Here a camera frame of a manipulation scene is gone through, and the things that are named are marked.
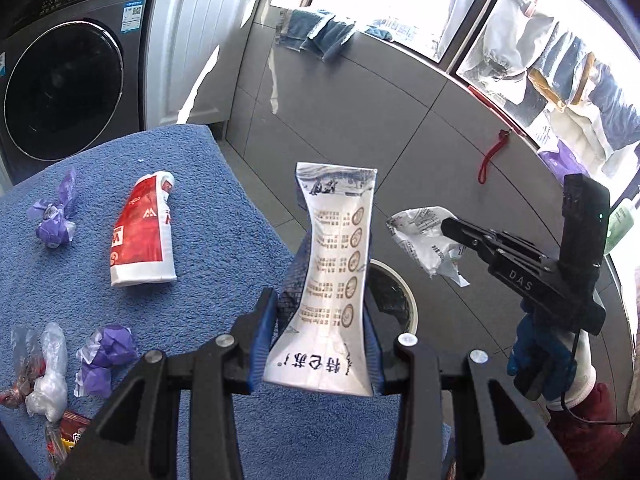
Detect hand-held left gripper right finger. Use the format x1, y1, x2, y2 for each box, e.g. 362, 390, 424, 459
368, 305, 577, 480

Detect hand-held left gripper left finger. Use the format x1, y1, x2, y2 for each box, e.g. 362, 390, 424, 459
55, 287, 279, 480

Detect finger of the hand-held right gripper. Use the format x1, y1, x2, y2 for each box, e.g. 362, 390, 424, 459
440, 216, 545, 262
452, 239, 502, 268

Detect white wrapper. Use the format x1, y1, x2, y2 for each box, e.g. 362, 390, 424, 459
386, 206, 471, 287

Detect white round bin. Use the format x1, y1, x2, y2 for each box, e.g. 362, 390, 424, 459
367, 260, 420, 342

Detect white printed snack packet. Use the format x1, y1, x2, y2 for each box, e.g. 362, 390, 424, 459
262, 161, 377, 397

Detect red and white packet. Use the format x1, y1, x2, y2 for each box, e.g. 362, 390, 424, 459
110, 171, 179, 287

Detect clear plastic wrapper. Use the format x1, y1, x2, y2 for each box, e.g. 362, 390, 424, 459
25, 322, 69, 423

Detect red snack wrapper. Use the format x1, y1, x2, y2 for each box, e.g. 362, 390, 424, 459
45, 410, 93, 472

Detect twisted purple wrapper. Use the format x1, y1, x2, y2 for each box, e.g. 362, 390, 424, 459
29, 167, 78, 250

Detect clear wrapper with red print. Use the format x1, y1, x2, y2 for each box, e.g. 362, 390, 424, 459
0, 327, 46, 408

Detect person's right forearm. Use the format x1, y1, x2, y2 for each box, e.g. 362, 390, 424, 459
546, 382, 632, 480

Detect person's right hand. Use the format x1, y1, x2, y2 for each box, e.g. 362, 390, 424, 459
506, 305, 599, 407

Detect green bottle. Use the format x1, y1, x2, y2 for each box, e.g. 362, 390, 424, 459
604, 199, 637, 256

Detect purple bag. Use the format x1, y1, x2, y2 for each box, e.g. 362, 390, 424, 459
537, 140, 592, 182

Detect blue terry towel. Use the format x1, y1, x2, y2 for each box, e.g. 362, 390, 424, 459
0, 125, 453, 480

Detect hanging denim garment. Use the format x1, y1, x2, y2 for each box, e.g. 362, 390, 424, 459
542, 30, 640, 161

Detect white hanging garment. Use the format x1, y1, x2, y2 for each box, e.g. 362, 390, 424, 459
457, 0, 557, 107

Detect brown framed window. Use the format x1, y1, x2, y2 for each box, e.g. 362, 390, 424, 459
270, 0, 640, 186

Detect blue cloths on sill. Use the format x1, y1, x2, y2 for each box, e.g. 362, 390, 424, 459
274, 7, 396, 64

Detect white cabinet door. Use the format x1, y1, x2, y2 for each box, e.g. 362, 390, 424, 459
144, 0, 277, 142

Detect dark grey washing machine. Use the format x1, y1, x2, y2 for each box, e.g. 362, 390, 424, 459
0, 0, 172, 187

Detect red lanyard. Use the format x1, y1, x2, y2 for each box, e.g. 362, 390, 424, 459
477, 130, 512, 185

